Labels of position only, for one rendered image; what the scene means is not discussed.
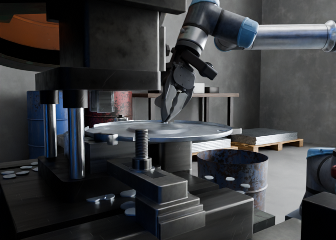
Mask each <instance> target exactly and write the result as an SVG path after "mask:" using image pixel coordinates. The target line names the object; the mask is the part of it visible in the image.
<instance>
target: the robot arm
mask: <svg viewBox="0 0 336 240"><path fill-rule="evenodd" d="M219 4H220V2H219V0H192V2H191V4H190V6H189V7H188V12H187V14H186V17H185V20H184V22H183V25H182V27H181V29H180V33H179V35H178V38H177V41H176V45H175V47H172V49H171V51H170V52H171V53H172V57H171V59H170V62H167V63H165V72H160V79H161V83H160V85H161V86H162V88H163V92H162V94H161V95H160V96H158V97H157V98H156V99H155V101H154V104H155V105H156V106H157V107H159V108H160V113H161V119H162V121H163V122H168V121H169V120H171V119H173V118H174V117H175V116H176V115H177V114H178V113H179V112H180V111H181V110H182V109H183V108H184V107H185V106H186V105H187V103H188V102H189V101H190V99H191V97H192V95H193V91H194V88H195V86H194V84H195V80H196V77H195V72H194V69H193V68H192V67H191V66H190V65H189V64H191V65H192V66H193V67H194V68H195V69H197V70H198V72H199V74H200V76H202V77H206V78H209V79H210V80H214V78H215V77H216V76H217V74H218V72H217V71H216V70H214V67H213V65H212V64H211V63H209V62H204V61H202V60H201V59H200V58H199V57H200V55H201V52H202V51H203V49H204V46H205V44H206V41H207V38H208V35H211V36H214V44H215V46H216V48H217V49H218V50H220V51H224V52H227V51H231V50H255V49H322V50H323V51H324V52H336V20H329V21H327V22H326V23H325V24H277V25H259V24H258V23H257V22H256V21H254V20H251V19H249V18H248V17H244V16H241V15H238V14H235V13H233V12H230V11H227V10H224V9H222V8H220V7H219ZM179 91H181V92H179ZM306 159H307V162H306V190H305V194H304V197H303V199H305V198H307V197H310V196H313V195H316V194H319V193H321V192H328V193H331V194H335V195H336V179H334V178H333V177H332V176H331V167H332V166H334V165H336V148H310V149H308V151H307V157H306Z"/></svg>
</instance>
